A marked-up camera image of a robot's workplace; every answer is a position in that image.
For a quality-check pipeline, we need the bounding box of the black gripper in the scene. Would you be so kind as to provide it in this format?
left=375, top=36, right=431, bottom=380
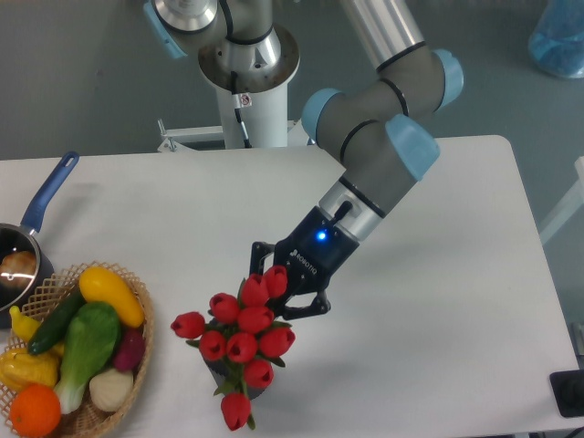
left=249, top=206, right=359, bottom=320

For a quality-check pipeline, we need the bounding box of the red tulip bouquet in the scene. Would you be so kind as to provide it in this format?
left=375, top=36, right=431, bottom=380
left=171, top=266, right=296, bottom=431

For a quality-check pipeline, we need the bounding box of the dark grey ribbed vase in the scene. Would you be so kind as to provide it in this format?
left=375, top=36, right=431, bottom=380
left=203, top=360, right=265, bottom=400

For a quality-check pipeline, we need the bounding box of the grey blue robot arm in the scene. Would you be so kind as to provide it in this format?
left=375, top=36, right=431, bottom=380
left=143, top=1, right=464, bottom=320

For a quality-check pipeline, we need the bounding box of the yellow squash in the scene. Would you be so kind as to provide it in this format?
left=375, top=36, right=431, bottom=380
left=78, top=266, right=145, bottom=329

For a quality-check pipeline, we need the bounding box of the green bok choy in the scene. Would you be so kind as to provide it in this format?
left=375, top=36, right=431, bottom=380
left=55, top=302, right=121, bottom=415

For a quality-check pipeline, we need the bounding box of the white garlic bulb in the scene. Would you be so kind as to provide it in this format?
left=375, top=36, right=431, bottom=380
left=89, top=368, right=133, bottom=412

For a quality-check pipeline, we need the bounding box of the green cucumber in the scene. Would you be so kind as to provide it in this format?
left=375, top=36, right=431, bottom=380
left=27, top=289, right=86, bottom=355

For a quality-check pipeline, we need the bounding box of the yellow banana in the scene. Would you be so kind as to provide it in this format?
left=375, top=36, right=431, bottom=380
left=9, top=306, right=41, bottom=343

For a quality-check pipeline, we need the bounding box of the brown bread roll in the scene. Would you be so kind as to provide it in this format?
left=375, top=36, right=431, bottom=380
left=1, top=251, right=37, bottom=289

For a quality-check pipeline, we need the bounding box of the yellow bell pepper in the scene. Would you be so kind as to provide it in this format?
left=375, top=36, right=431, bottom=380
left=1, top=348, right=60, bottom=392

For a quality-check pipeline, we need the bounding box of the orange fruit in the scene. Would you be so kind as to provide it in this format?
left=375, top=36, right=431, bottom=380
left=9, top=384, right=61, bottom=437

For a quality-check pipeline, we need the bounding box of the black device at edge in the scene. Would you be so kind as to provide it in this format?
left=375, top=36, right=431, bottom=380
left=549, top=370, right=583, bottom=418

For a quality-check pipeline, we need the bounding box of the blue translucent bag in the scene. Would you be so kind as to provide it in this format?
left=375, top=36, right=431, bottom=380
left=527, top=0, right=583, bottom=78

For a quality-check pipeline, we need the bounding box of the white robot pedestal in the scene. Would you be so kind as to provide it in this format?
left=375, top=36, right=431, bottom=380
left=156, top=22, right=320, bottom=153

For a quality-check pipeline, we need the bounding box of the black cable on pedestal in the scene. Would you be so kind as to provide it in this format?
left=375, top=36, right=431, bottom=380
left=229, top=70, right=253, bottom=149

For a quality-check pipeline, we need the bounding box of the blue handled saucepan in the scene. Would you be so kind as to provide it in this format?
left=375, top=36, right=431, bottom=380
left=1, top=151, right=79, bottom=329

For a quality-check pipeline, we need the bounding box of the white frame at right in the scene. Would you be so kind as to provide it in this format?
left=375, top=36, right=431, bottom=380
left=538, top=156, right=583, bottom=245

